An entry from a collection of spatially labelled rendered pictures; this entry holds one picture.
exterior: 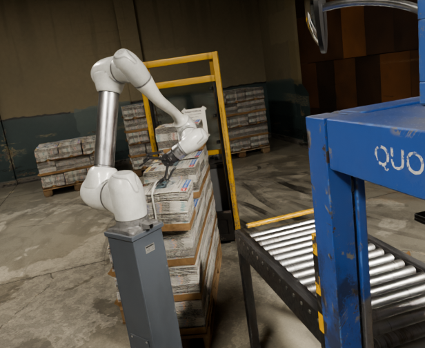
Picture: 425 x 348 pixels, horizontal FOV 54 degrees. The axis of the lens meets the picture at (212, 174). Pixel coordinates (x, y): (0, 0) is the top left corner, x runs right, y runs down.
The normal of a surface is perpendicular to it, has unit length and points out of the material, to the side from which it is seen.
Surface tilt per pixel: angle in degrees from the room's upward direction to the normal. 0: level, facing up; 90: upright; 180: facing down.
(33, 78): 90
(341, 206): 90
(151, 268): 90
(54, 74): 90
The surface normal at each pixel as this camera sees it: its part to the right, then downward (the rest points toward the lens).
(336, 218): 0.26, 0.18
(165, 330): 0.78, 0.04
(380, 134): -0.95, 0.19
